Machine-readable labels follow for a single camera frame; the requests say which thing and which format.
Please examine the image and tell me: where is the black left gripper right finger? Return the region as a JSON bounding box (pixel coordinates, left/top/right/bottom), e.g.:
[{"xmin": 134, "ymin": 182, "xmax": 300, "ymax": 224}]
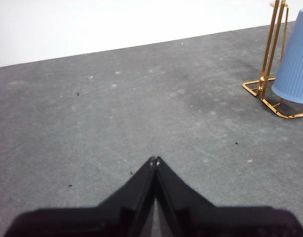
[{"xmin": 155, "ymin": 155, "xmax": 303, "ymax": 237}]

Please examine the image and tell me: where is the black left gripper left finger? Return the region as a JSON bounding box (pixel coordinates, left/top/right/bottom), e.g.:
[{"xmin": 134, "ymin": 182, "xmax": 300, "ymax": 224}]
[{"xmin": 3, "ymin": 156, "xmax": 157, "ymax": 237}]

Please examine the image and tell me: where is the blue ribbed plastic cup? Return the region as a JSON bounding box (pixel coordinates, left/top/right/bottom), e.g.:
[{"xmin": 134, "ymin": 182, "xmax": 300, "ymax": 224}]
[{"xmin": 271, "ymin": 7, "xmax": 303, "ymax": 105}]

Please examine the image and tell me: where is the gold wire cup rack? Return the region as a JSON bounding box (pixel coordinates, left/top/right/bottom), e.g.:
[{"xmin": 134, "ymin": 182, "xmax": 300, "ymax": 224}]
[{"xmin": 242, "ymin": 0, "xmax": 303, "ymax": 119}]

